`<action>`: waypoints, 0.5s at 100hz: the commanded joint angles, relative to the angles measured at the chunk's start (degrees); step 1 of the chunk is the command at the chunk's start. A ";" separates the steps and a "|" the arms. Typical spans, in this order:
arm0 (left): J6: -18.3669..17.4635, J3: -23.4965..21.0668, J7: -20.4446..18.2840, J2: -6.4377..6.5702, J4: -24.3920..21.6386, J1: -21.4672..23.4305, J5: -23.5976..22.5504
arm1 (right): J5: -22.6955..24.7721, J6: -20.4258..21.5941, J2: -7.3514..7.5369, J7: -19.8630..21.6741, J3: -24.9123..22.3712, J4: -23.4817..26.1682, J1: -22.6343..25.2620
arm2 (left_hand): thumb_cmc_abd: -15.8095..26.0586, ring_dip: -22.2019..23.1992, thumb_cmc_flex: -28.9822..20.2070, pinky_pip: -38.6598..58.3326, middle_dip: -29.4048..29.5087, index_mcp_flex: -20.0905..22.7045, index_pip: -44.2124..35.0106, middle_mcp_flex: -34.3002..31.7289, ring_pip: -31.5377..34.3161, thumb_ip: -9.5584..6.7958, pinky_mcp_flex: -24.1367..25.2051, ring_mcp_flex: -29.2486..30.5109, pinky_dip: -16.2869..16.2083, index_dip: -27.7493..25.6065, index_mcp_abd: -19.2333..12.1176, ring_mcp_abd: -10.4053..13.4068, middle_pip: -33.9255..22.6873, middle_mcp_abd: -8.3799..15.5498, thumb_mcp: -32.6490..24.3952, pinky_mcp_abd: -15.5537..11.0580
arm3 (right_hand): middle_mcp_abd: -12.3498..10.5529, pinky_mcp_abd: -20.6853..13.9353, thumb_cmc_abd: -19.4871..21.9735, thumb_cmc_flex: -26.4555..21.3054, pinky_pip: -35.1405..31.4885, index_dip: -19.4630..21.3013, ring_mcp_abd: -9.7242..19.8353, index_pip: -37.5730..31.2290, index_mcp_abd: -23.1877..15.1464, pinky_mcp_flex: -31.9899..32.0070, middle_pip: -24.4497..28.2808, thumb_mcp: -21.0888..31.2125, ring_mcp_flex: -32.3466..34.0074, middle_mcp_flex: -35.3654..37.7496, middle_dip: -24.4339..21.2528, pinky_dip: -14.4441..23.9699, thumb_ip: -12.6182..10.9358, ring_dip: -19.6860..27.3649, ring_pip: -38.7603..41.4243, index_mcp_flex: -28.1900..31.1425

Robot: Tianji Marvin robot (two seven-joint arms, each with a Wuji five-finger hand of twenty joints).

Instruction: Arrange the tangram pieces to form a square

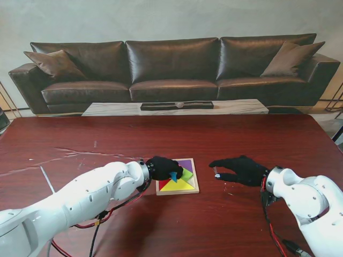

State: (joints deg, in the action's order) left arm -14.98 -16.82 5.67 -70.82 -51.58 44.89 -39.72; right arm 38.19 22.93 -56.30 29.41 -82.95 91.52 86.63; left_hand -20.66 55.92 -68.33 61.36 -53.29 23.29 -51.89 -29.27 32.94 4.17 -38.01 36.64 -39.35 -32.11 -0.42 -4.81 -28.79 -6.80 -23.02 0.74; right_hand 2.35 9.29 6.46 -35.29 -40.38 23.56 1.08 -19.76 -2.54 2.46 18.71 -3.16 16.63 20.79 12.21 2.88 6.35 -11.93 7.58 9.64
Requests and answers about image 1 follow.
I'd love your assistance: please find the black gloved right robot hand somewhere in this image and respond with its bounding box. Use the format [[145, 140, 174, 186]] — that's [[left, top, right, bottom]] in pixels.
[[208, 155, 270, 187]]

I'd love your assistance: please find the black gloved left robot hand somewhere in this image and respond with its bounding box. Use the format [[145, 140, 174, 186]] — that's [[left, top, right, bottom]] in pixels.
[[145, 155, 185, 182]]

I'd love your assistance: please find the purple tangram triangle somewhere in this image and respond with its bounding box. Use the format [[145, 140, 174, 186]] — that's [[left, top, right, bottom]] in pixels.
[[174, 160, 193, 173]]

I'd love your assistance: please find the green tangram square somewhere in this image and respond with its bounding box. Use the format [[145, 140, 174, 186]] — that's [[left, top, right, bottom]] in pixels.
[[180, 169, 194, 182]]

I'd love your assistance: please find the large yellow tangram triangle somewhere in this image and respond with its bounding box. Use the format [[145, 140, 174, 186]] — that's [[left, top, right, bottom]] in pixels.
[[160, 178, 195, 191]]

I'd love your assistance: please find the square wooden puzzle tray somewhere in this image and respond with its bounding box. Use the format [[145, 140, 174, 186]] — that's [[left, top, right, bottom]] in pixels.
[[155, 158, 200, 196]]

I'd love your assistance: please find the long black decorative tray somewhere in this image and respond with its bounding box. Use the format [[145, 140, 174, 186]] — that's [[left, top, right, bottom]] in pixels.
[[140, 101, 214, 111]]

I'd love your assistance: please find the marble coffee table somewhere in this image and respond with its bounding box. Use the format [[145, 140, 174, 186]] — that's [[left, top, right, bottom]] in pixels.
[[81, 99, 270, 117]]

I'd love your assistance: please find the dark brown leather sofa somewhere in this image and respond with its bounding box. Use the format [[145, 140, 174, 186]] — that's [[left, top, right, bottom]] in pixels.
[[8, 33, 341, 116]]

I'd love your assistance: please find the brown sofa cushion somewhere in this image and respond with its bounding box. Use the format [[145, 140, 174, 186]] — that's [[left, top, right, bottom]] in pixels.
[[23, 49, 87, 80], [260, 40, 326, 78]]

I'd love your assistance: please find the red black right arm cable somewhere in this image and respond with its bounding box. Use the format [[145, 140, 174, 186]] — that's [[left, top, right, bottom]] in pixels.
[[259, 187, 309, 257]]

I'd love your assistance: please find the red black arm cable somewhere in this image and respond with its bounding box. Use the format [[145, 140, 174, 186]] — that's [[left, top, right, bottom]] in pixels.
[[259, 187, 309, 257], [49, 179, 152, 257]]

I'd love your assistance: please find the red black left arm cable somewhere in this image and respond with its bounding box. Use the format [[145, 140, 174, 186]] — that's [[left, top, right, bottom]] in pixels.
[[49, 179, 152, 257]]

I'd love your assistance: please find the thin metal side table frame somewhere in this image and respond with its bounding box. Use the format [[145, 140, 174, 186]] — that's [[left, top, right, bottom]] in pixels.
[[0, 80, 24, 118], [324, 80, 343, 113]]

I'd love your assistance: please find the thin white cable tie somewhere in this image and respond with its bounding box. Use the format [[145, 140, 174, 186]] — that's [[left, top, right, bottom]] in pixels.
[[40, 165, 57, 194]]

